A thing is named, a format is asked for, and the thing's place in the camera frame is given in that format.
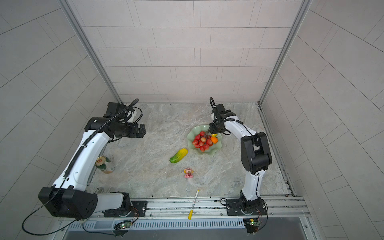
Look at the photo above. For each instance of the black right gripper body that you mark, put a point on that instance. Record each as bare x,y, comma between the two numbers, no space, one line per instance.
217,124

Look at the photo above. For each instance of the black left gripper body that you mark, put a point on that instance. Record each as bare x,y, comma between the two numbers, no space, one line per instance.
128,130

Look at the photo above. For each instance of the red lychee bunch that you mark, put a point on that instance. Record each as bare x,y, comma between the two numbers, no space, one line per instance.
203,141

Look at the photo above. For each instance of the green yellow fake papaya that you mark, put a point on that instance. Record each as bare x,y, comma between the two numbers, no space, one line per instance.
179,156

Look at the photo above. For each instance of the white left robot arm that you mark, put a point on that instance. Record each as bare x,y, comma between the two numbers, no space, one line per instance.
67,197

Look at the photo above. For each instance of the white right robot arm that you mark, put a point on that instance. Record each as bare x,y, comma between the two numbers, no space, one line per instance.
255,156

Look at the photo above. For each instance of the small orange fake fruit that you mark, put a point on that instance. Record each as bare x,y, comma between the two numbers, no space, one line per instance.
214,140

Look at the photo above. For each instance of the pale green fruit bowl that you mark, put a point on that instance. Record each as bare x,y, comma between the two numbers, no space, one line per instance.
192,136

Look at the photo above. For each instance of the green drink can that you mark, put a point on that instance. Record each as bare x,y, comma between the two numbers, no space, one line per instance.
105,165

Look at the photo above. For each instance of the pink pig toy figure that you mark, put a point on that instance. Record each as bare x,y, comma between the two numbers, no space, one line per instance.
188,173

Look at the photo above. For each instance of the yellow white pen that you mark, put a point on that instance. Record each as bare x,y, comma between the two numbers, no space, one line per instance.
193,205

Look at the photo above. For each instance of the left controller circuit board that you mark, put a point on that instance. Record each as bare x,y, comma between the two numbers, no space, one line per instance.
125,225

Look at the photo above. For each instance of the controller circuit board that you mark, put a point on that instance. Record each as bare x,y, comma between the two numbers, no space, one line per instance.
125,225
252,225

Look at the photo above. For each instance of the right controller circuit board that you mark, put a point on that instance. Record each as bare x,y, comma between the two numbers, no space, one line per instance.
252,225

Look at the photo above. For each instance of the aluminium corner post left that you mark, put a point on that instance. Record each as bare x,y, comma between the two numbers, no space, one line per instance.
68,12

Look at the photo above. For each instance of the aluminium corner post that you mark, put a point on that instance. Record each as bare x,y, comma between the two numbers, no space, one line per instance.
68,12
286,47

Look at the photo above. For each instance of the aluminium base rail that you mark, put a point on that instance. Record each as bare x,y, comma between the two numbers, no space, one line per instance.
219,208

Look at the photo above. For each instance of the aluminium corner post right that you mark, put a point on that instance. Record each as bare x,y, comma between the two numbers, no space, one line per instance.
286,47

